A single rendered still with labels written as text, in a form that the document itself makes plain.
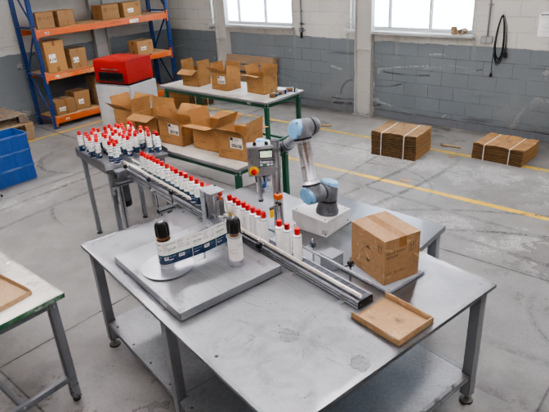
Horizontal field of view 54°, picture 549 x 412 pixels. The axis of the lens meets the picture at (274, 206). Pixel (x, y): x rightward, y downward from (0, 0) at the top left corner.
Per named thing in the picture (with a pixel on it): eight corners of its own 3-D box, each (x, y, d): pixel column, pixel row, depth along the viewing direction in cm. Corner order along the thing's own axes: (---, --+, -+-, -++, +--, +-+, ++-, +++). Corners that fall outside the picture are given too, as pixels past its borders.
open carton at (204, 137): (181, 150, 537) (176, 114, 521) (218, 136, 574) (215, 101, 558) (213, 158, 511) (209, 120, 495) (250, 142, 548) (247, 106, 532)
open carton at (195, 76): (176, 87, 810) (173, 61, 794) (200, 79, 846) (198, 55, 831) (194, 88, 790) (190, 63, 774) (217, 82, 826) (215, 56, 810)
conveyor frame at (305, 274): (191, 212, 393) (190, 205, 391) (203, 207, 399) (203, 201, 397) (358, 310, 275) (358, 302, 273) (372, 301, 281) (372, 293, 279)
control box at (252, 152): (247, 172, 334) (246, 142, 326) (275, 169, 335) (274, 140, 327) (248, 177, 325) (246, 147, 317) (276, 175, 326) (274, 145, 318)
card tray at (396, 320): (350, 318, 269) (350, 311, 267) (385, 297, 283) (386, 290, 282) (399, 347, 248) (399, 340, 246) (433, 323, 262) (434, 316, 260)
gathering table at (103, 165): (92, 232, 556) (73, 147, 517) (147, 213, 590) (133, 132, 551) (122, 258, 504) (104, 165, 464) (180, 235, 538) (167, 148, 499)
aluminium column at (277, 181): (275, 239, 348) (269, 140, 320) (280, 236, 351) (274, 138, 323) (279, 241, 345) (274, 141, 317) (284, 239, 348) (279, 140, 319)
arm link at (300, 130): (329, 200, 341) (314, 115, 332) (312, 207, 333) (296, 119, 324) (317, 200, 351) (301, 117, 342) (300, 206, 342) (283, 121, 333)
